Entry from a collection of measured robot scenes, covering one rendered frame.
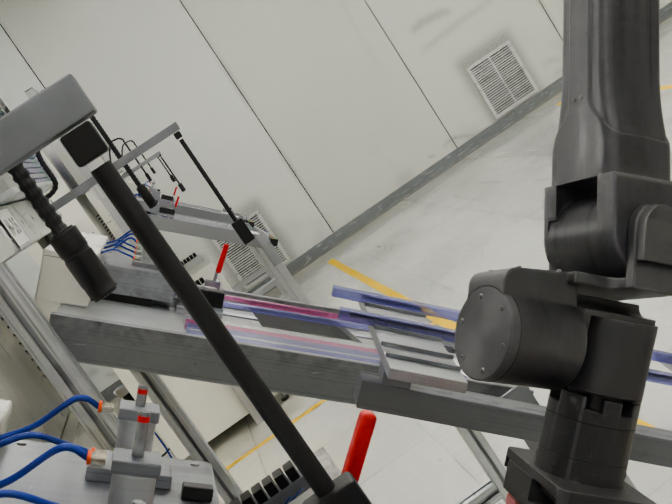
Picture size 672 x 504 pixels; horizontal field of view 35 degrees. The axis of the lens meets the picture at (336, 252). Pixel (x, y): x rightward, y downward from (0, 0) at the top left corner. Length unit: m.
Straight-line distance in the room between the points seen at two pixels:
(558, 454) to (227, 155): 7.52
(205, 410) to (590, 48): 4.55
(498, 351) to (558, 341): 0.04
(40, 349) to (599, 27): 0.96
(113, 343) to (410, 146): 6.96
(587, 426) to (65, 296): 1.14
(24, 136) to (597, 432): 0.43
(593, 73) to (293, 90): 7.53
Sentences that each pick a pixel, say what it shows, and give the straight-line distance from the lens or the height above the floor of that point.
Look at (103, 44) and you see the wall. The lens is 8.18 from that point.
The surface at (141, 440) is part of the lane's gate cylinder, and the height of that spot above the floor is 1.20.
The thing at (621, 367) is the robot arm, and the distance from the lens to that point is 0.67.
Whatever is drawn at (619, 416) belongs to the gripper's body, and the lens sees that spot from 0.68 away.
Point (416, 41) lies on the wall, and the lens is 8.43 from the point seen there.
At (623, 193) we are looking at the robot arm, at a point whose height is 1.14.
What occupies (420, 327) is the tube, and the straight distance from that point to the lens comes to 1.07.
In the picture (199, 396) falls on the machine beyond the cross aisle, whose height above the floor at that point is 0.27.
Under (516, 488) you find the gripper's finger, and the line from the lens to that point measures 0.71.
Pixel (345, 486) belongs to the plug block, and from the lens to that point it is 0.39.
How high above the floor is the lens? 1.31
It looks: 9 degrees down
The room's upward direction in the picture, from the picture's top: 34 degrees counter-clockwise
